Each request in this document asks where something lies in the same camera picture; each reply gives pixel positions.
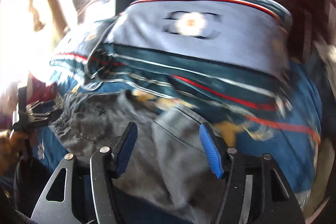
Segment person left hand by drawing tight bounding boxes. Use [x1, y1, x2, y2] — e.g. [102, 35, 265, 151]
[0, 130, 30, 176]

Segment grey washed denim pants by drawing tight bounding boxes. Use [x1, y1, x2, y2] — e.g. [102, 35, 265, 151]
[51, 90, 226, 223]

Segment large grey-blue flower pillow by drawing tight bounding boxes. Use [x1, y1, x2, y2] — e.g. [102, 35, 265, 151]
[89, 0, 292, 111]

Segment red cloth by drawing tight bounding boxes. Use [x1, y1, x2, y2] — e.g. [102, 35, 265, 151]
[27, 76, 58, 104]

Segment blue fleece deer blanket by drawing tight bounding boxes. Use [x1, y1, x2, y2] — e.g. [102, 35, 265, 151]
[33, 57, 322, 206]

